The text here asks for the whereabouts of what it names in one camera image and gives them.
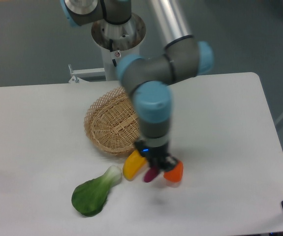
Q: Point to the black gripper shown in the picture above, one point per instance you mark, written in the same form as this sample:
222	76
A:
157	157

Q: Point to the purple sweet potato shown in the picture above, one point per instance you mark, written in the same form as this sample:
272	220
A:
148	178

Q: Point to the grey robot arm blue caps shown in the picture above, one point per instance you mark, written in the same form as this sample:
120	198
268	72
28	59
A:
146	81

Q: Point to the orange persimmon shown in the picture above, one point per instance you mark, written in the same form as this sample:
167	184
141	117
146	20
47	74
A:
176	174

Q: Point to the yellow mango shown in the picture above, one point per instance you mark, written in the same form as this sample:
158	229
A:
133	164

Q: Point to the woven wicker basket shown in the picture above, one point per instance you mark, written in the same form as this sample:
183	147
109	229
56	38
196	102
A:
111	123

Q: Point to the green bok choy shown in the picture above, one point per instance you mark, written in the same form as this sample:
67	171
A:
90	197

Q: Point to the white metal base frame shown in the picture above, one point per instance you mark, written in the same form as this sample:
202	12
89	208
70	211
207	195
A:
88	75

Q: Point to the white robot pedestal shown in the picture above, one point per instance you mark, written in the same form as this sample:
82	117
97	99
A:
118	41

